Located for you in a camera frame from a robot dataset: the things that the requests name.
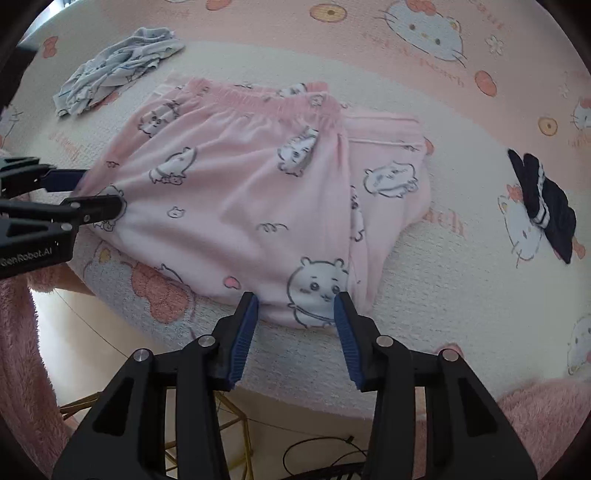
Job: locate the cat printed blanket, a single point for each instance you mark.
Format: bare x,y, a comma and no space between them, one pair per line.
461,300

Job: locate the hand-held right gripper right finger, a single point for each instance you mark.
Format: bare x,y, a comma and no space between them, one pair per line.
348,341

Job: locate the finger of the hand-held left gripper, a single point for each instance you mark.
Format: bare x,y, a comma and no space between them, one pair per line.
99,207
64,180

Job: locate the navy striped socks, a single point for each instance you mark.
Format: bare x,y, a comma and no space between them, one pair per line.
549,203

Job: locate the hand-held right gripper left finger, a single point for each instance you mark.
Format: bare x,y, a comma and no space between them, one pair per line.
242,341

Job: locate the pink printed pants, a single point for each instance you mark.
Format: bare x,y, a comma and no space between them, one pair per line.
231,207

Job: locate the pink fleece robe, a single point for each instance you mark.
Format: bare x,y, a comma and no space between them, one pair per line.
545,415

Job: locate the light blue printed garment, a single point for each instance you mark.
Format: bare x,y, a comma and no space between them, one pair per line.
106,74

